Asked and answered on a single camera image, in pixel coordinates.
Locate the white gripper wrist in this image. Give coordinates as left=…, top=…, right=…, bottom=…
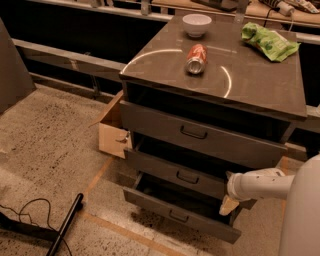
left=219, top=171, right=257, bottom=216

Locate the grey drawer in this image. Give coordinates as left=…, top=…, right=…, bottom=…
left=124, top=136, right=246, bottom=213
left=120, top=100, right=287, bottom=169
left=123, top=173, right=241, bottom=244

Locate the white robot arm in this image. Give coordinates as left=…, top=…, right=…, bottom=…
left=219, top=155, right=320, bottom=256

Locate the grey bottom drawer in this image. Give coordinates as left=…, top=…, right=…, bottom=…
left=123, top=173, right=241, bottom=244

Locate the grey metal drawer cabinet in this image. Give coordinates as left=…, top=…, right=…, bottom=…
left=118, top=13, right=308, bottom=208

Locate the grey top drawer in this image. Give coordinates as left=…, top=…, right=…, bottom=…
left=120, top=100, right=287, bottom=169

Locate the brown cardboard box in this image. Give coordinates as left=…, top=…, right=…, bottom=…
left=91, top=91, right=132, bottom=158

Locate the red soda can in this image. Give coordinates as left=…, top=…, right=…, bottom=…
left=186, top=44, right=207, bottom=75

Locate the green chip bag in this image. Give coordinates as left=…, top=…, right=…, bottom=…
left=241, top=22, right=300, bottom=62

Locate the black pole on floor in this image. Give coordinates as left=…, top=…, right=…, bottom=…
left=46, top=193, right=84, bottom=256

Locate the white ceramic bowl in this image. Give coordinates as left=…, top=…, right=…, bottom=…
left=182, top=14, right=212, bottom=38

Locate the white power adapter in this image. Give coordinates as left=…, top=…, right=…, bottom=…
left=276, top=1, right=294, bottom=17

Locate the grey panel at left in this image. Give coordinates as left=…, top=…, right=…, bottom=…
left=0, top=19, right=36, bottom=113

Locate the grey metal rail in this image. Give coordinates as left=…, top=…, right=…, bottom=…
left=13, top=39, right=125, bottom=82

